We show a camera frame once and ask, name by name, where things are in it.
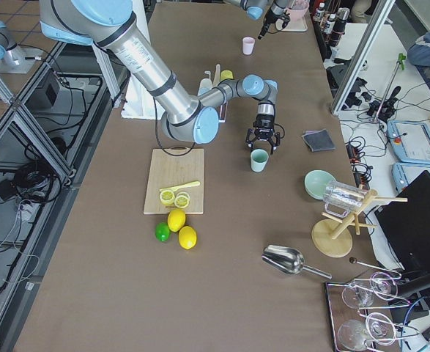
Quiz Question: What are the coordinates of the black monitor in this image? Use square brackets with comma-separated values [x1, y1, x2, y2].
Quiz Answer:
[374, 171, 430, 271]

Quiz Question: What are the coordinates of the green bowl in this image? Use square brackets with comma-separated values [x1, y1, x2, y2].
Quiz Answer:
[304, 169, 336, 200]

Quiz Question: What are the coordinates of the wooden cutting board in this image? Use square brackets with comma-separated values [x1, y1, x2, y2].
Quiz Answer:
[144, 148, 205, 215]

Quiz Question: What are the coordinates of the grey folded cloth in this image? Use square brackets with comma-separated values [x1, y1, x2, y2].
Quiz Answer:
[302, 129, 336, 153]

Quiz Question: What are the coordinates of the green lime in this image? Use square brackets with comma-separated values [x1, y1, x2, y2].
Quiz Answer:
[155, 222, 171, 242]

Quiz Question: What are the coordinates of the glass pitcher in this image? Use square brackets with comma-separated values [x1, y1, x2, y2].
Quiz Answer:
[323, 180, 368, 218]

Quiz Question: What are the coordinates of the yellow cup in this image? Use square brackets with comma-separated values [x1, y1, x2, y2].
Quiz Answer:
[220, 70, 234, 81]

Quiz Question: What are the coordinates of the lemon slice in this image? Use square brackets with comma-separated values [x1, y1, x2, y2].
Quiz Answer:
[159, 189, 175, 206]
[174, 191, 190, 209]

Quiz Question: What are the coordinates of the yellow plastic knife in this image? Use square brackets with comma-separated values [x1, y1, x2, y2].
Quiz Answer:
[159, 180, 201, 192]

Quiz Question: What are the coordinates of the light blue cup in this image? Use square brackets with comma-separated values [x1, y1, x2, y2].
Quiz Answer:
[197, 78, 212, 96]

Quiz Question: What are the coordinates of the pink cup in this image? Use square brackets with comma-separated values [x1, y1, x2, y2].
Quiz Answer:
[242, 37, 256, 56]

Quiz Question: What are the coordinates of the blue teach pendant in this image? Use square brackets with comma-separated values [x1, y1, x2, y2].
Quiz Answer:
[391, 162, 430, 193]
[387, 120, 430, 165]

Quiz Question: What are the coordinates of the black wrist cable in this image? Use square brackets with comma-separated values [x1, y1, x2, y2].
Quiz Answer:
[154, 98, 201, 157]

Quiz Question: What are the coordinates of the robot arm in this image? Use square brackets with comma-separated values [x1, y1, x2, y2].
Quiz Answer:
[40, 1, 281, 150]
[225, 0, 291, 40]

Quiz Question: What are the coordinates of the white wire cup rack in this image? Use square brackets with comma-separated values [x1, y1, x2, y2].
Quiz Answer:
[204, 64, 228, 123]

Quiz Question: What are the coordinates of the whole yellow lemon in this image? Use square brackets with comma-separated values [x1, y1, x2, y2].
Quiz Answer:
[178, 226, 198, 250]
[167, 208, 186, 232]

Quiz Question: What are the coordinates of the wine glass rack tray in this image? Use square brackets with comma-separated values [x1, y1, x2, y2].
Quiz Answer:
[325, 271, 420, 351]

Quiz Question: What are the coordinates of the aluminium frame post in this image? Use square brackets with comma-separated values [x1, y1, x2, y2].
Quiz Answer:
[330, 0, 396, 116]

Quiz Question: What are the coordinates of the pink bowl with ice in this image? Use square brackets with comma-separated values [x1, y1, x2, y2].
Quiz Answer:
[286, 0, 309, 21]

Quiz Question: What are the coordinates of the metal scoop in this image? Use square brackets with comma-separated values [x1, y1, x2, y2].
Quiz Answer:
[262, 244, 332, 279]

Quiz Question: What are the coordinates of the white tray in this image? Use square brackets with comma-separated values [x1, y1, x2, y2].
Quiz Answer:
[275, 17, 308, 32]

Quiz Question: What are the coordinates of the wooden mug tree stand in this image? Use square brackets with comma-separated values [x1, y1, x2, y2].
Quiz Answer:
[311, 189, 408, 258]

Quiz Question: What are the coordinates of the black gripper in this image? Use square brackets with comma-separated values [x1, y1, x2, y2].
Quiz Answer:
[257, 3, 291, 40]
[245, 114, 282, 155]

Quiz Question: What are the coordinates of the green cup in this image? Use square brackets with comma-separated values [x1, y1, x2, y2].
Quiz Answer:
[250, 149, 269, 172]

